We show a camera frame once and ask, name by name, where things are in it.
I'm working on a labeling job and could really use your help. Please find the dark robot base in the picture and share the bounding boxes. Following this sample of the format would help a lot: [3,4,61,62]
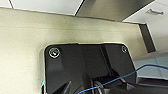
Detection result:
[43,42,138,94]

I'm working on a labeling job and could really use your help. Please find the stainless steel dishwasher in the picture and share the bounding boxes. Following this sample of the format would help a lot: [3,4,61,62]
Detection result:
[74,0,154,23]

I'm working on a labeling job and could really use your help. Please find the white narrow drawer unit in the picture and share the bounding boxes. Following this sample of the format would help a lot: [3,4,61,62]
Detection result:
[123,3,168,34]

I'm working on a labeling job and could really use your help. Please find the white double-door base cabinet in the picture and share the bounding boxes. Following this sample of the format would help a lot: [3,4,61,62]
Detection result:
[0,0,84,16]

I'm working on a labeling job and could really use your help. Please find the blue cable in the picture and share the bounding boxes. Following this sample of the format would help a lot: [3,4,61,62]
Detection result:
[39,62,168,94]

